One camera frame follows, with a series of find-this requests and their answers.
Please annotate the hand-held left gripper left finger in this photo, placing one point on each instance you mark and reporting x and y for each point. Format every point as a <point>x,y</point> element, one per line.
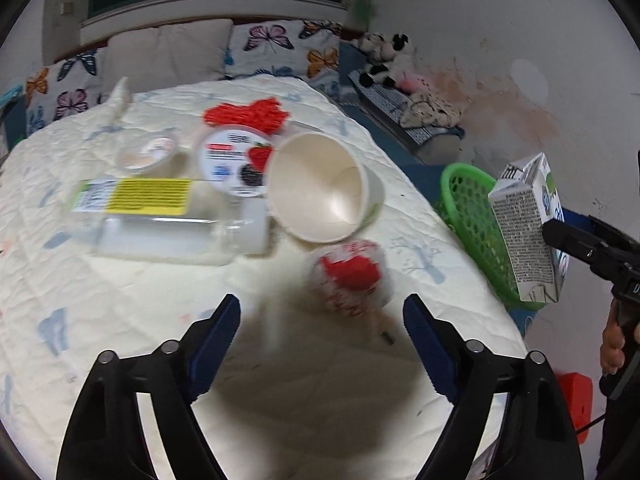
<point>220,345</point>

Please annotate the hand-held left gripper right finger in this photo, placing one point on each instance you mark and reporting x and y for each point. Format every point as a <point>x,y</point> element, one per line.
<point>430,345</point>

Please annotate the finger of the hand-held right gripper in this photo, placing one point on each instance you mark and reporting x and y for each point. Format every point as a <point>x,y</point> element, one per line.
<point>567,240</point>
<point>607,230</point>

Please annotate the white milk carton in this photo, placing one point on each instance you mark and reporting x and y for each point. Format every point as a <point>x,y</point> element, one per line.
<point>520,230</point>

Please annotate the green plastic basket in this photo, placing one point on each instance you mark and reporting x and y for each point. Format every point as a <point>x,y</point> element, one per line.
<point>470,210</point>

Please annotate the red-white cup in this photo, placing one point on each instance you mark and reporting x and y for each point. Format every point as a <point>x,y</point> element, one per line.
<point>350,270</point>

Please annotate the clear plastic jelly cup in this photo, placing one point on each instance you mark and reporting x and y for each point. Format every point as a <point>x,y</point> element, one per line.
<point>150,152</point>

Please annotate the red foam fruit net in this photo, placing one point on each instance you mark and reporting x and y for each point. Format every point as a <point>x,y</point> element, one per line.
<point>250,112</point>

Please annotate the person's right forearm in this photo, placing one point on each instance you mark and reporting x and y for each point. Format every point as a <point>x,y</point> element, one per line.
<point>617,445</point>

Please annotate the person's right hand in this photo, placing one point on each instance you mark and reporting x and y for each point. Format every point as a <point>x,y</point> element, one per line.
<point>612,345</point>

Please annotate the clear bottle with yellow label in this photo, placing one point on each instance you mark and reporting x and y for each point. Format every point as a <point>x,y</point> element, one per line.
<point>150,240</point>

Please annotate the red box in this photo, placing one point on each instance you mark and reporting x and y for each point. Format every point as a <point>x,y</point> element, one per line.
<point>575,405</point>

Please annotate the white quilted blanket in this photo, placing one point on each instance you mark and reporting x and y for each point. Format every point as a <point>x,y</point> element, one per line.
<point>75,285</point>

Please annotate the round cup with strawberry lid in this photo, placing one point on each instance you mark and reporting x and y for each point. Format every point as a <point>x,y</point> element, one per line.
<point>227,160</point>

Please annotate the white plastic bowl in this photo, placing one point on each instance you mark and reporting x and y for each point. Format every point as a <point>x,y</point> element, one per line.
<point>320,185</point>

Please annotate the spotted beige cloth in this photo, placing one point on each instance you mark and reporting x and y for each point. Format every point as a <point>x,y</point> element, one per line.
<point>432,107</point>

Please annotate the pink plush toy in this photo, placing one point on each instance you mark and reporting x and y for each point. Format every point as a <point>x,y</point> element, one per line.
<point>415,81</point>

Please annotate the black and white cow plush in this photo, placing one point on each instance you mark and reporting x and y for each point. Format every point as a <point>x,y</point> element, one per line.
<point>392,60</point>

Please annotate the grey plush toy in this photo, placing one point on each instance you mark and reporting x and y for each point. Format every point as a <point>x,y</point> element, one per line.
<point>365,42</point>

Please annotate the butterfly print pillow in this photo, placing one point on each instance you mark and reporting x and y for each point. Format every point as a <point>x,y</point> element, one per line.
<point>70,95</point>
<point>280,45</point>

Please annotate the beige pillow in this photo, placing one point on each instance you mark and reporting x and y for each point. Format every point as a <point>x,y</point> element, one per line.
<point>165,55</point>

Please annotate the wall switch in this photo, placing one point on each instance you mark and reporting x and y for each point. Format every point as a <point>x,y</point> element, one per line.
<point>66,8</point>

